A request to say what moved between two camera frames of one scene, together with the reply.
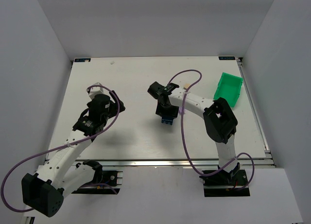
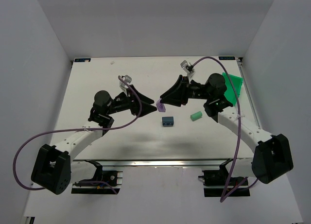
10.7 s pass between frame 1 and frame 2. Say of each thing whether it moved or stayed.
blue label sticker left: stayed
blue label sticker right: stayed
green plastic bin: stayed
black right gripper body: moved
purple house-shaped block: moved
